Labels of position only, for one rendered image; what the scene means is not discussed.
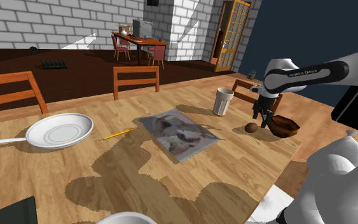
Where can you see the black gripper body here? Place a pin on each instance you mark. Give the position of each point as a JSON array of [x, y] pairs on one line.
[[265, 102]]

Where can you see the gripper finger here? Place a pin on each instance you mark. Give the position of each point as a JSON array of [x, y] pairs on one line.
[[266, 119], [255, 112]]

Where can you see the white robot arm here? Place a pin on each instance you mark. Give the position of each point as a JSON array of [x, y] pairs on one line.
[[336, 183]]

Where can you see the brown round fruit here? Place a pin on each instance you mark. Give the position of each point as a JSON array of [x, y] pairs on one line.
[[251, 127]]

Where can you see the wooden chair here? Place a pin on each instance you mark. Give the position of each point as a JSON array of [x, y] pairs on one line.
[[135, 82], [8, 97], [243, 95]]

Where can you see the brown bowl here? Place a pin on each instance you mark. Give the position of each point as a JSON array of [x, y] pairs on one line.
[[285, 127]]

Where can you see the small green can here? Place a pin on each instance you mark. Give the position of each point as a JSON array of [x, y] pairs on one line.
[[251, 74]]

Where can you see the white ribbed cup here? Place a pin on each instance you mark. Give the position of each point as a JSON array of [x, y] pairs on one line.
[[223, 102]]

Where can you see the wooden table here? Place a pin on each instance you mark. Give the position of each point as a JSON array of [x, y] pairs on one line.
[[228, 164]]

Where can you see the orange glazed door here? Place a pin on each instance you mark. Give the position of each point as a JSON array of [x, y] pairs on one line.
[[233, 37]]

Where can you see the grey picture book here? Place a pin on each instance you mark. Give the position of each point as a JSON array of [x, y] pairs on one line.
[[178, 133]]

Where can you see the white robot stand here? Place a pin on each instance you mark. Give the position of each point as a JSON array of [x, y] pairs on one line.
[[271, 201]]

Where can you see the black appliance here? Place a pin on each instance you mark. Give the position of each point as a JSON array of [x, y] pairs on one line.
[[357, 111]]

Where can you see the red chair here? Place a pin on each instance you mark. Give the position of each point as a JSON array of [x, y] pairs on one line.
[[120, 46], [158, 54]]

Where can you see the brown dining table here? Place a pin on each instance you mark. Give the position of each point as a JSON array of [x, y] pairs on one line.
[[141, 40]]

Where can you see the yellow pencil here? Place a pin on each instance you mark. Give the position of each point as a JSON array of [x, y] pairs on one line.
[[119, 133]]

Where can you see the white bowl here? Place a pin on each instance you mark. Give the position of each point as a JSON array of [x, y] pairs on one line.
[[126, 218]]

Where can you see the dark crate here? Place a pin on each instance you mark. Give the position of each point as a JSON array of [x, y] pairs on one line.
[[54, 64]]

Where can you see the dark green flat box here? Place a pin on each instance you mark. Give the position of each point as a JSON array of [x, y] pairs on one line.
[[11, 214]]

